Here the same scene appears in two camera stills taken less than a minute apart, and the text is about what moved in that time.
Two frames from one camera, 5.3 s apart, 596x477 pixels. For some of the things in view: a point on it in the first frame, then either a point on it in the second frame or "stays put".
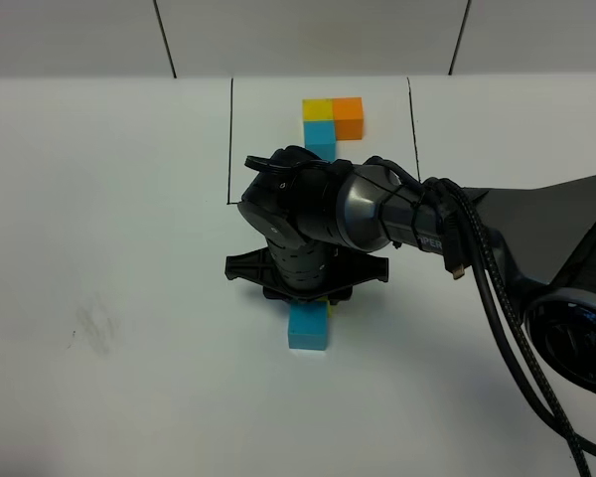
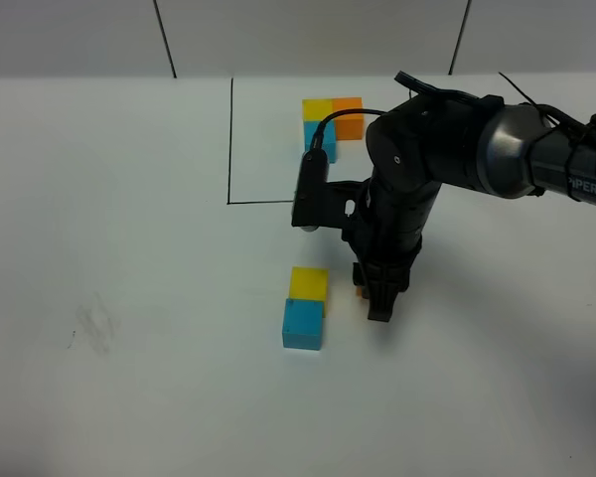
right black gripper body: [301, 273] to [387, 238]
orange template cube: [349, 115] stays put
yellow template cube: [318, 110] stays put
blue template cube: [320, 136] stays put
